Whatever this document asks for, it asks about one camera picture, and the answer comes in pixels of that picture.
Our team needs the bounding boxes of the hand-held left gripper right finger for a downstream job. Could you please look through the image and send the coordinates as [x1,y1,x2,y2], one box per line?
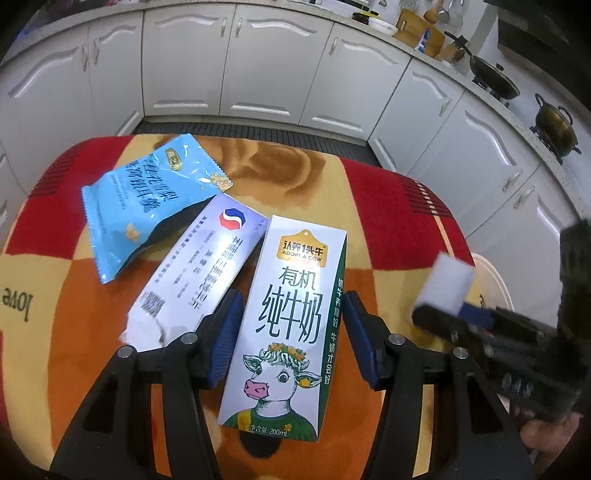
[344,291,533,480]

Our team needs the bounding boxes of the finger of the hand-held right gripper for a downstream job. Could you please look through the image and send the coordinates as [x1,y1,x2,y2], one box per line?
[462,302,495,330]
[412,303,486,347]

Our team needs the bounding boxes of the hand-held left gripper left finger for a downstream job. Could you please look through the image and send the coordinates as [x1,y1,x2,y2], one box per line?
[48,290,245,480]

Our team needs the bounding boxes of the white foam block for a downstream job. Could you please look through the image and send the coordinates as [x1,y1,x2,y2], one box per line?
[415,253,476,318]

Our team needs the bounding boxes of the white green milk carton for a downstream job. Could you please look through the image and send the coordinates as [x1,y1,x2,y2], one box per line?
[217,214,348,443]

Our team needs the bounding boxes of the person's right hand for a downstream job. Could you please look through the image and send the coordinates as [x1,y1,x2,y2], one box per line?
[519,410,591,467]

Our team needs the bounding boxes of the white blue packet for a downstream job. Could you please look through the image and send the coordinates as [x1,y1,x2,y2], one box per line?
[120,192,270,352]

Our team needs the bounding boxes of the red yellow printed blanket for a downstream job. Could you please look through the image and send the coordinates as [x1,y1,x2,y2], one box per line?
[0,134,523,480]

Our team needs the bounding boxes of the light blue snack packet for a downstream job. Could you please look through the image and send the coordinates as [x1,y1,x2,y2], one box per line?
[81,132,234,285]

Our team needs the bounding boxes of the dark ribbed floor mat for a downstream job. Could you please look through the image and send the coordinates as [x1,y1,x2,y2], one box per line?
[131,117,382,169]

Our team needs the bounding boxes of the brass pot with lid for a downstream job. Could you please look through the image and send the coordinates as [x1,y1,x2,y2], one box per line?
[534,93,582,158]

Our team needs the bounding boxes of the black wok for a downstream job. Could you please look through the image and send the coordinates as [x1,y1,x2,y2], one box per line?
[468,54,522,102]

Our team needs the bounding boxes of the white kitchen cabinets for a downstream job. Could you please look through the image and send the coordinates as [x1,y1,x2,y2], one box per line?
[0,0,583,288]

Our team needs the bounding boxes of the wooden cutting board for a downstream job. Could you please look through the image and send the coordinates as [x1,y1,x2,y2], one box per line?
[396,8,447,49]

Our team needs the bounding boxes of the dark range hood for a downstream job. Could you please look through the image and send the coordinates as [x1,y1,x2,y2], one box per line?
[497,0,591,71]

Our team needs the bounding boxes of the white bowls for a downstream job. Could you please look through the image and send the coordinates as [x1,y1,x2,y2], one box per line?
[363,16,399,36]

